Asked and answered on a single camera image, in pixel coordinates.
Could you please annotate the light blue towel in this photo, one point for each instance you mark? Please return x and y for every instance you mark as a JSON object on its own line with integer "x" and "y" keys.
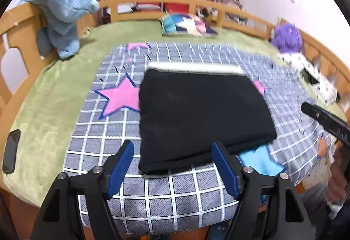
{"x": 63, "y": 7}

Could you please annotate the wooden bed frame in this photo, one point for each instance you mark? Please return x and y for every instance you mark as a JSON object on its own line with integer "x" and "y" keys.
{"x": 153, "y": 1}

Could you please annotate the black smartphone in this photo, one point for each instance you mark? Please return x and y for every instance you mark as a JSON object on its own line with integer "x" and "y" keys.
{"x": 11, "y": 151}

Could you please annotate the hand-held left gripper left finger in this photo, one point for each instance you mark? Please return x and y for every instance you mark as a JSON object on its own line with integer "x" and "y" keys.
{"x": 120, "y": 169}

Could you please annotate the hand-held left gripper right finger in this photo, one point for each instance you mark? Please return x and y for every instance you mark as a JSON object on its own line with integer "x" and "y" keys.
{"x": 224, "y": 169}

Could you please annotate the person's right hand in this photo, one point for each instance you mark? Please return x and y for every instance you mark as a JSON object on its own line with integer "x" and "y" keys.
{"x": 336, "y": 180}

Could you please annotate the green plush blanket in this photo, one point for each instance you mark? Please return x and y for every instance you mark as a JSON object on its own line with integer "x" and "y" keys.
{"x": 49, "y": 98}

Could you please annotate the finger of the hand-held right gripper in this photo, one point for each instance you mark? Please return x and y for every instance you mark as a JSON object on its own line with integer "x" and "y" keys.
{"x": 313, "y": 112}

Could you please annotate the white dotted pillow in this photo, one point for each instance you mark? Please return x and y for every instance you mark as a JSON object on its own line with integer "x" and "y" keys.
{"x": 325, "y": 87}

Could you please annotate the purple plush toy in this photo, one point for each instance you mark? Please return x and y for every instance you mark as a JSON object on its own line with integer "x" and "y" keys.
{"x": 285, "y": 37}

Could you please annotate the grey checked blanket with stars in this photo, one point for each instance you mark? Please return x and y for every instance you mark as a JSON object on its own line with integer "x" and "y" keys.
{"x": 164, "y": 196}

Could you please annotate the small dark phone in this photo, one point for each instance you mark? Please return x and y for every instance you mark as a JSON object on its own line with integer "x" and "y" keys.
{"x": 309, "y": 76}

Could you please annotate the black pants with white stripe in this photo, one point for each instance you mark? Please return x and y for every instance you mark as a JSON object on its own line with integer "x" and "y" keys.
{"x": 197, "y": 111}

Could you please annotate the colourful patchwork pillow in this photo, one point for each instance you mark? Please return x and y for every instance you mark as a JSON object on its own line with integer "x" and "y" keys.
{"x": 186, "y": 24}

